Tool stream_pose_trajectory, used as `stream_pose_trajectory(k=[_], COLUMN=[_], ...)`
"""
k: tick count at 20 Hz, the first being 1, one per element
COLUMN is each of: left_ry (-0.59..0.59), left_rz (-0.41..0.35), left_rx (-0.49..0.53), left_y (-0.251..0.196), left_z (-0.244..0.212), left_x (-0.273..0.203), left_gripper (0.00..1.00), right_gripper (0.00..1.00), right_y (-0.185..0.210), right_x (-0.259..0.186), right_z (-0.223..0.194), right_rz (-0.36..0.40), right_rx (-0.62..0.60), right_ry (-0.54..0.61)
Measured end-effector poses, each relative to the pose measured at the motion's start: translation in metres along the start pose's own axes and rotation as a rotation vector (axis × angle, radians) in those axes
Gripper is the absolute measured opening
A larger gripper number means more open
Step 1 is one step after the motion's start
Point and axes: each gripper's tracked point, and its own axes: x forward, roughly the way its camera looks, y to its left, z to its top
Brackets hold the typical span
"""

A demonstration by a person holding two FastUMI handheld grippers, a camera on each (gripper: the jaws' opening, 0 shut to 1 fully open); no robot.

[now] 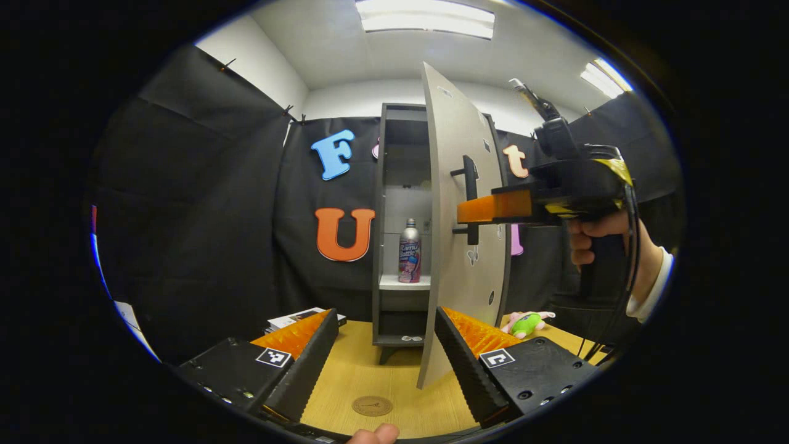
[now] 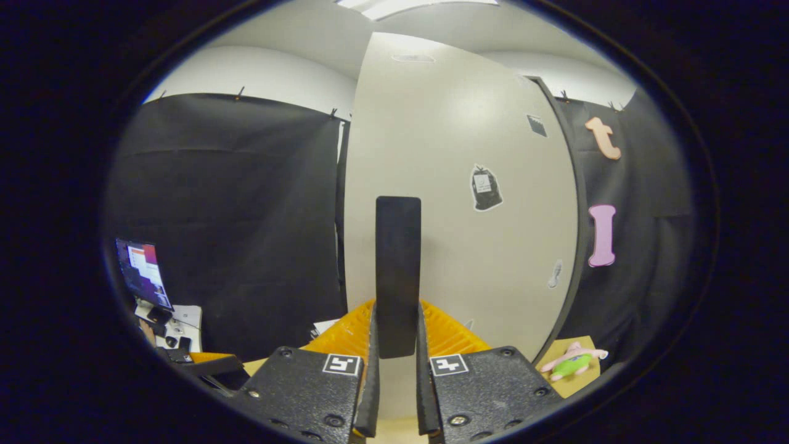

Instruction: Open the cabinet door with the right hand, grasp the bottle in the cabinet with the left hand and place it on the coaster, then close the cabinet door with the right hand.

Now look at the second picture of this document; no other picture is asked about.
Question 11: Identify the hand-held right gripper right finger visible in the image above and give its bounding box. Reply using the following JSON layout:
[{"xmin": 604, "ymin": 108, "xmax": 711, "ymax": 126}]
[{"xmin": 416, "ymin": 300, "xmax": 565, "ymax": 444}]

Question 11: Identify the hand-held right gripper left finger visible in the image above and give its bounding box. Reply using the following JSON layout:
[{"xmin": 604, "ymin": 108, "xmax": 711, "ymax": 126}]
[{"xmin": 231, "ymin": 300, "xmax": 381, "ymax": 444}]

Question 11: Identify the black cabinet door handle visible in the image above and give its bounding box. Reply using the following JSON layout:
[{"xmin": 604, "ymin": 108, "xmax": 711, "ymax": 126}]
[{"xmin": 375, "ymin": 196, "xmax": 422, "ymax": 360}]

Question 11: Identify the beige cabinet door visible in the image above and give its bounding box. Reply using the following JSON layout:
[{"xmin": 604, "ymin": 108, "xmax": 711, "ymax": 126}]
[{"xmin": 343, "ymin": 32, "xmax": 580, "ymax": 421}]

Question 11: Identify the white side desk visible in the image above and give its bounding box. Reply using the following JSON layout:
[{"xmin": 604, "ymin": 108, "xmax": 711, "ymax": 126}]
[{"xmin": 134, "ymin": 301, "xmax": 203, "ymax": 353}]

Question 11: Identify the computer monitor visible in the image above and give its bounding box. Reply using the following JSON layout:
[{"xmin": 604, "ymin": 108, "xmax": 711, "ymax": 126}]
[{"xmin": 116, "ymin": 239, "xmax": 173, "ymax": 311}]

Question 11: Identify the black backdrop cloth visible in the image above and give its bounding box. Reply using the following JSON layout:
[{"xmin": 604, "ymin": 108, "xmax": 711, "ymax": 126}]
[{"xmin": 105, "ymin": 74, "xmax": 700, "ymax": 374}]

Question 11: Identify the green and pink plush toy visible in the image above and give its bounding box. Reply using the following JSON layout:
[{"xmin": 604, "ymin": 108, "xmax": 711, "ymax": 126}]
[{"xmin": 541, "ymin": 342, "xmax": 609, "ymax": 382}]

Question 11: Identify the ceiling light panel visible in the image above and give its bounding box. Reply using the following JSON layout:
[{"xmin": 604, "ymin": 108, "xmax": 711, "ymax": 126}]
[{"xmin": 336, "ymin": 0, "xmax": 500, "ymax": 22}]

